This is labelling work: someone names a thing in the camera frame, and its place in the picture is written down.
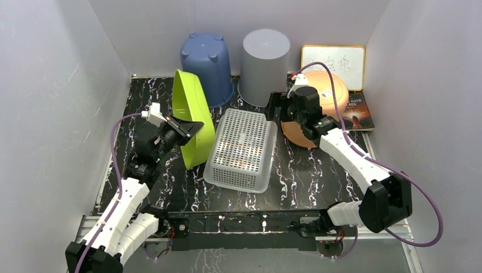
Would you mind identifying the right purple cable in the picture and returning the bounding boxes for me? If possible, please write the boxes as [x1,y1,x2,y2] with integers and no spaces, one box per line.
[289,61,444,259]

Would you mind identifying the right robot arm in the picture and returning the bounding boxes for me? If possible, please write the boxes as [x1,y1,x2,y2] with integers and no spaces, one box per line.
[264,86,412,235]

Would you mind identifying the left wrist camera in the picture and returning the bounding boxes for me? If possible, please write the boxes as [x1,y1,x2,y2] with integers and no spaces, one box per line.
[141,102,167,127]

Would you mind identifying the blue plastic bucket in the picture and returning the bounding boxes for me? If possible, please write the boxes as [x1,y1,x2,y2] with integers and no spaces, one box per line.
[180,32,234,109]

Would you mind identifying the green plastic basket tray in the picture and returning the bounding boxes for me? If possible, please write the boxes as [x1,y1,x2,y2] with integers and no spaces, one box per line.
[172,69,215,169]

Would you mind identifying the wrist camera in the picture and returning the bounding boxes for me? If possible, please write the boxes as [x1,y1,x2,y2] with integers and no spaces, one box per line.
[141,102,167,127]
[287,73,309,98]

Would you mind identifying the grey plastic bucket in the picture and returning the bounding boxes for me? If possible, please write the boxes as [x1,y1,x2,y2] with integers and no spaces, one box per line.
[238,28,290,107]

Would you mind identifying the orange plastic bucket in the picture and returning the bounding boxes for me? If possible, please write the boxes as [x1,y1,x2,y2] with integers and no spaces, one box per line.
[281,71,348,148]

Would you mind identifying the small whiteboard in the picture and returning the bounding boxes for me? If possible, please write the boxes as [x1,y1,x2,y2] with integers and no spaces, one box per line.
[301,45,365,91]

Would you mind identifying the dark book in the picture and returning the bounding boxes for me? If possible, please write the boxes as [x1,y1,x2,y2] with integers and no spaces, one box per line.
[341,91,375,131]

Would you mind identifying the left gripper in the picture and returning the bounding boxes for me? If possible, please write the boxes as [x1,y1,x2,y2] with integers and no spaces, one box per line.
[153,114,203,162]

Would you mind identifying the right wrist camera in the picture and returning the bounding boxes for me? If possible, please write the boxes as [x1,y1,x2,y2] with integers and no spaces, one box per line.
[287,73,309,98]

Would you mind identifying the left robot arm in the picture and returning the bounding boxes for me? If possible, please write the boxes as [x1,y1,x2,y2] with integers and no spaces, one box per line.
[65,115,204,272]

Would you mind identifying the white perforated plastic basket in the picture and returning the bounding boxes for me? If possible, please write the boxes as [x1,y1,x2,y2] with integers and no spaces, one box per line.
[203,109,278,194]

